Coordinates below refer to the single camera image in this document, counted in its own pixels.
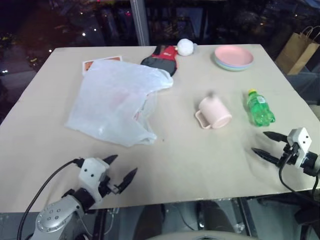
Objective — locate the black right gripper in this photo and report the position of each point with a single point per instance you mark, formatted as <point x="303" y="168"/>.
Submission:
<point x="290" y="153"/>

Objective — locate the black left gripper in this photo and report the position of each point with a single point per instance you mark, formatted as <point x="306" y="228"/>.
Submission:
<point x="108" y="185"/>

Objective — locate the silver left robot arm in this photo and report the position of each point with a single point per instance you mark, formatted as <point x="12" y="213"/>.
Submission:
<point x="55" y="217"/>

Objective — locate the green bottle with yellow cap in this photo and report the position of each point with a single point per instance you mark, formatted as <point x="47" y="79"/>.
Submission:
<point x="260" y="111"/>

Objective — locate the pink plastic mug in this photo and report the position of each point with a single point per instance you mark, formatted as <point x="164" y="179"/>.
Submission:
<point x="215" y="112"/>

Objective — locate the white translucent plastic bag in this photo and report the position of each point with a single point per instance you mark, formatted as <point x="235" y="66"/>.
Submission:
<point x="112" y="100"/>

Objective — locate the green plastic plate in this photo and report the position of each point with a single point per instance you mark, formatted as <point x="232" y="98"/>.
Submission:
<point x="232" y="69"/>

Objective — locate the brown paper shopping bag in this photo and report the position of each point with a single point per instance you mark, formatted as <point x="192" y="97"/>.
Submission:
<point x="296" y="53"/>

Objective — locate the blue plastic plate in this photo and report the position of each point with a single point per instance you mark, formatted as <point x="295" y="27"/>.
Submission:
<point x="220" y="64"/>

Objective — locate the pink plastic plate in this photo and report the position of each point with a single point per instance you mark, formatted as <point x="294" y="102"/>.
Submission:
<point x="233" y="54"/>

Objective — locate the orange and white paper card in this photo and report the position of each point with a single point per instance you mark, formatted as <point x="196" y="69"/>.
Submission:
<point x="88" y="65"/>

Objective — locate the black and red paddle case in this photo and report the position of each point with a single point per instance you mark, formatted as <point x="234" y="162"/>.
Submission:
<point x="163" y="60"/>

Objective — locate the small clear plastic piece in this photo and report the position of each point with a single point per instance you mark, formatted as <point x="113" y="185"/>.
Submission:
<point x="195" y="48"/>

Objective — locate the white fuzzy ball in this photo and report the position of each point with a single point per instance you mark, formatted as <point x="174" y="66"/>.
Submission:
<point x="185" y="47"/>

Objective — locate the grey metal pillar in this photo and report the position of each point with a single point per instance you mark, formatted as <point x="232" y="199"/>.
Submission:
<point x="140" y="22"/>

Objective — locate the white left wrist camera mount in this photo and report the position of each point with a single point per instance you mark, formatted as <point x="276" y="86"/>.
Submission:
<point x="91" y="174"/>

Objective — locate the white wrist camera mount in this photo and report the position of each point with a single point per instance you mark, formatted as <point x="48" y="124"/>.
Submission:
<point x="300" y="142"/>
<point x="91" y="174"/>

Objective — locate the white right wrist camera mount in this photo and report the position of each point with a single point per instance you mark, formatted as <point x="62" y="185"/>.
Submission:
<point x="300" y="142"/>

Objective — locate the metal table frame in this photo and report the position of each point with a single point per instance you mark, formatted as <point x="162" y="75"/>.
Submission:
<point x="242" y="217"/>

